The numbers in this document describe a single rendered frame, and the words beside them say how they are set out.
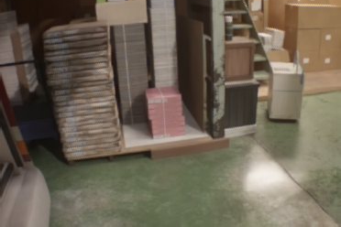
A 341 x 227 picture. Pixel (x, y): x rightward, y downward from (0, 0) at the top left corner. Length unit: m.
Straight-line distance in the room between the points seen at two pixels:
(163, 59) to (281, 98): 1.21
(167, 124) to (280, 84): 1.16
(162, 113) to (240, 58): 0.80
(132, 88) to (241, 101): 0.99
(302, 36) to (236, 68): 2.19
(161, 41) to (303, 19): 2.47
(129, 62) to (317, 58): 3.09
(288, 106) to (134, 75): 1.53
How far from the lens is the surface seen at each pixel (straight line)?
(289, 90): 3.02
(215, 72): 2.43
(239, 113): 2.74
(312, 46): 4.75
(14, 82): 3.88
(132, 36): 2.66
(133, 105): 2.83
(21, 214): 1.33
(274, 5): 5.08
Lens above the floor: 1.35
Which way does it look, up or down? 21 degrees down
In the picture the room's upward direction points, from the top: 3 degrees counter-clockwise
